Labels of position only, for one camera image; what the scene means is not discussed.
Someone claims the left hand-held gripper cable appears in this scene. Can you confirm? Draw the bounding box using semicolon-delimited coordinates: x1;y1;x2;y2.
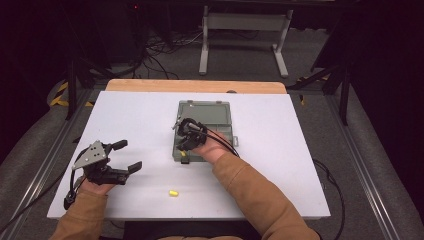
0;146;88;234

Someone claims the wooden table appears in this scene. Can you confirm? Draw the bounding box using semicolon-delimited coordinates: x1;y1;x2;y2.
105;78;288;95

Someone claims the yellow black floor tape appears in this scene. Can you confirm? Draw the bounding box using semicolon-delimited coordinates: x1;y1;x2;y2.
49;81;95;108

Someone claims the right hand-held gripper cable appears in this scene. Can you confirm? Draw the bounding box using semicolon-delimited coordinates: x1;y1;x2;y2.
188;123;346;240

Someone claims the bundle of black floor cables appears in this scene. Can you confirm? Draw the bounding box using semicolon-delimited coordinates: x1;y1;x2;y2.
109;29;205;81

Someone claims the white board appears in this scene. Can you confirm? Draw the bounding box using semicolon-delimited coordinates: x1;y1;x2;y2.
47;90;332;222

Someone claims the person's left hand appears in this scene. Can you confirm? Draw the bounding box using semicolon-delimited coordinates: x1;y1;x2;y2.
79;178;116;196

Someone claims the person's right hand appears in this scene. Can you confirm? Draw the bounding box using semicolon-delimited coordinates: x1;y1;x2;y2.
191;130;235;165

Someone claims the hand-held gripper cable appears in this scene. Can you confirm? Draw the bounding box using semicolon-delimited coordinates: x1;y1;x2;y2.
188;123;346;240
0;146;88;234

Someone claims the grey plastic compartment box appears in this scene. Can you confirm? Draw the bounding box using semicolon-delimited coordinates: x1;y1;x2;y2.
172;99;240;165

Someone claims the aluminium rail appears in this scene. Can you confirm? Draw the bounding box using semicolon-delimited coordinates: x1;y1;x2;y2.
0;89;102;240
325;94;405;240

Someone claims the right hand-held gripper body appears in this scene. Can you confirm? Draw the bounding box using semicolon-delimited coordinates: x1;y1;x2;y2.
172;117;209;147

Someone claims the black tripod stand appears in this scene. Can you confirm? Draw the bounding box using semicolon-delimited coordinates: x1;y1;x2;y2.
64;58;116;121
288;61;353;127

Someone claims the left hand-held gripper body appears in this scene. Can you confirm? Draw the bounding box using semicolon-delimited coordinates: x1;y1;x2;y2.
72;139;130;187

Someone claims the grey metal stand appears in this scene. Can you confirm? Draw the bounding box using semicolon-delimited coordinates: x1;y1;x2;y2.
198;4;295;80

